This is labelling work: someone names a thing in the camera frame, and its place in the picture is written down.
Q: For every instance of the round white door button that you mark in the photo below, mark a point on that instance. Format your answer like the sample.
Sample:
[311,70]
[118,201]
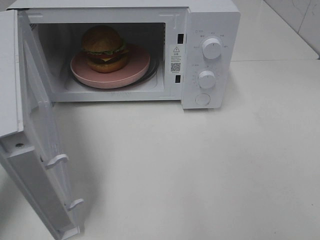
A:
[203,99]

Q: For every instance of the pink round plate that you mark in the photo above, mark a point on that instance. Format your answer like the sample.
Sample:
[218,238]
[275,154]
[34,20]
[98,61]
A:
[138,64]

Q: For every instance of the burger with lettuce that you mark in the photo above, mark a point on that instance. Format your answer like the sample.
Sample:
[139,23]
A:
[105,50]

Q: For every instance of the glass microwave turntable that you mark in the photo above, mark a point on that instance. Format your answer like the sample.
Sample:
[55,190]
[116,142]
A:
[150,72]

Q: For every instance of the lower white microwave knob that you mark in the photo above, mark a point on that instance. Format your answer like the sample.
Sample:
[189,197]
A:
[207,79]

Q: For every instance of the white microwave knob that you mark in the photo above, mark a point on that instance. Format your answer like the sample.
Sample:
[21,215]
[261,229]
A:
[207,79]
[211,47]

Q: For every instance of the white warning label sticker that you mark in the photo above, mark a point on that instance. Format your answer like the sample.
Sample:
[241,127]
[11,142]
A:
[176,58]

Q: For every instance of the white microwave oven body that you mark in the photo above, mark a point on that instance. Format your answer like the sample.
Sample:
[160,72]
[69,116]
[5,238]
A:
[152,24]

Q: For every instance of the upper white microwave knob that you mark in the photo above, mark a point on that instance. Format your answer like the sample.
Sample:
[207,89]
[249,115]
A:
[211,47]

